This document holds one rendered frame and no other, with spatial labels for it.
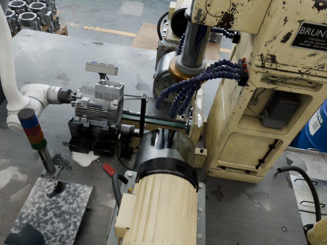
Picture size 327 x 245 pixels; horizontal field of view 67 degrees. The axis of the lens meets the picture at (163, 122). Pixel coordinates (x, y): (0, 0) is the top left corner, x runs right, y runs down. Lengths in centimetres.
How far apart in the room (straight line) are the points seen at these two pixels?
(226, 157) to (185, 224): 65
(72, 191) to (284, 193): 104
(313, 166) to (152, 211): 183
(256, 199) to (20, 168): 118
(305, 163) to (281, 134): 119
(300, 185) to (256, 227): 84
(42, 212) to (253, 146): 92
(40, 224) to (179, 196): 64
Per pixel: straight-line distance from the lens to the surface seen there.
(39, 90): 135
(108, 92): 121
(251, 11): 87
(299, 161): 226
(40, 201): 116
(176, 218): 62
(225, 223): 127
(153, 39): 363
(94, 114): 123
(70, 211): 111
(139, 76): 185
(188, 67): 101
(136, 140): 134
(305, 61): 90
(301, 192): 205
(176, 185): 65
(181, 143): 99
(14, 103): 125
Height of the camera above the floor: 192
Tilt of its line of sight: 47 degrees down
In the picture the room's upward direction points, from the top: 9 degrees clockwise
